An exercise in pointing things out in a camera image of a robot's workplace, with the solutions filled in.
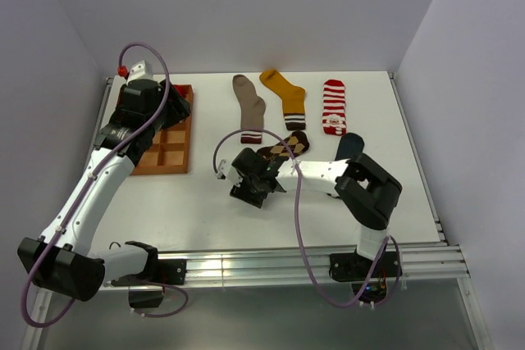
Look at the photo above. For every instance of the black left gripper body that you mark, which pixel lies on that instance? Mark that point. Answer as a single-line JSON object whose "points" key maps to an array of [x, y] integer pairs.
{"points": [[174, 111]]}

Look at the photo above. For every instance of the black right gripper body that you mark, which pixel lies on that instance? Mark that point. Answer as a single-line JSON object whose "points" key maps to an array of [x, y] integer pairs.
{"points": [[248, 190]]}

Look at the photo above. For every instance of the wooden compartment tray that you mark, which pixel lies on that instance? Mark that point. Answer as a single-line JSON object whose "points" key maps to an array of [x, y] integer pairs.
{"points": [[169, 154]]}

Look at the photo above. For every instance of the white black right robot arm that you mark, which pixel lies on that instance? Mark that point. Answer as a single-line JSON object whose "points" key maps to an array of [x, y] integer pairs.
{"points": [[366, 189]]}

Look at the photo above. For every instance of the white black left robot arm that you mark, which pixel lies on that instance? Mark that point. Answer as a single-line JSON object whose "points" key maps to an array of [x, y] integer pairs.
{"points": [[61, 257]]}

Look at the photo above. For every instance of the rolled red socks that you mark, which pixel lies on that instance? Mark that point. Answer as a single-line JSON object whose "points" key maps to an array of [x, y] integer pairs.
{"points": [[181, 89]]}

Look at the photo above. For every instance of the taupe sock with striped cuff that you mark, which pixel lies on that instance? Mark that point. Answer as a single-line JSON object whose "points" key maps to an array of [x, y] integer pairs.
{"points": [[252, 110]]}

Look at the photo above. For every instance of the mustard yellow sock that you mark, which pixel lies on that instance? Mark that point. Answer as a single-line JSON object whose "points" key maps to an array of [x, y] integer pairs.
{"points": [[292, 98]]}

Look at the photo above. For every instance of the navy blue sock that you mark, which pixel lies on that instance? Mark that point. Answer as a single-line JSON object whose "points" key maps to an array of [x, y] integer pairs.
{"points": [[350, 145]]}

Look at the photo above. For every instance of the red white striped sock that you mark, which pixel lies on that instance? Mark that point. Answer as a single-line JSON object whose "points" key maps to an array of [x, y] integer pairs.
{"points": [[334, 104]]}

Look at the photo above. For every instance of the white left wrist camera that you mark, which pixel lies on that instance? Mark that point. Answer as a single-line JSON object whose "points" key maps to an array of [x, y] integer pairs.
{"points": [[141, 70]]}

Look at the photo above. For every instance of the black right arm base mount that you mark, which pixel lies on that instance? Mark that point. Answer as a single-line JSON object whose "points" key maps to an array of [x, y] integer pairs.
{"points": [[352, 268]]}

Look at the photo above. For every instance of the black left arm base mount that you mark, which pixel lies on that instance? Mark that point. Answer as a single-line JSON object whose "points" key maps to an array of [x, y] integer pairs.
{"points": [[168, 271]]}

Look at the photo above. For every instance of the aluminium frame rail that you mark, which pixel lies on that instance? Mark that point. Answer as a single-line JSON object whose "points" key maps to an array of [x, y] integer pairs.
{"points": [[284, 266]]}

